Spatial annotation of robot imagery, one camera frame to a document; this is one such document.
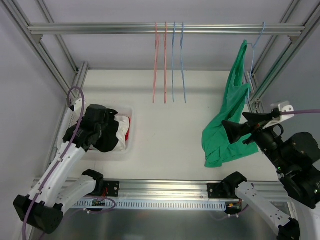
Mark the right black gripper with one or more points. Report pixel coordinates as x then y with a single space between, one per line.
253 131

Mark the green tank top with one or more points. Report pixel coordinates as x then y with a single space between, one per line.
215 143

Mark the blue hanger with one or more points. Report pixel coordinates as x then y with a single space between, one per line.
172 61
182 62
253 46

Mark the red tank top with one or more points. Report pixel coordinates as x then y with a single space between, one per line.
128 132

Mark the white tank top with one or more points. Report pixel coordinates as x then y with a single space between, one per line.
123 125

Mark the pink hanger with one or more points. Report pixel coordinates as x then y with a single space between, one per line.
165 62
156 56

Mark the black tank top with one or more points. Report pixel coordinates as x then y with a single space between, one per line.
108 139

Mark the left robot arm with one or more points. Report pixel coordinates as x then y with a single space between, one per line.
46 204

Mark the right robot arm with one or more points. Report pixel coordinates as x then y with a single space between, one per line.
293 160

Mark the white plastic basket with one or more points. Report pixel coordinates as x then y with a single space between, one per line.
69 120

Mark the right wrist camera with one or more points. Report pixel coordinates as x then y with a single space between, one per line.
280 111

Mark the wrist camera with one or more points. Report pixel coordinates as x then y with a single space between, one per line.
76 107
280 111

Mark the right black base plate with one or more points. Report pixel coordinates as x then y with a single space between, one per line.
216 191

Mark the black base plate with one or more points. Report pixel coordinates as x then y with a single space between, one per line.
110 188
216 191

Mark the white slotted cable duct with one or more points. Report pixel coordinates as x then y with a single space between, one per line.
134 204

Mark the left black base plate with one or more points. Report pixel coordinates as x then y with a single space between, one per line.
110 188

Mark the aluminium front rail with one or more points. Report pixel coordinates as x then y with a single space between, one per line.
162 188

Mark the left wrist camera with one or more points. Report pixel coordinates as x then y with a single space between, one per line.
76 107

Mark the aluminium hanging rail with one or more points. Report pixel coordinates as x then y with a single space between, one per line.
161 28

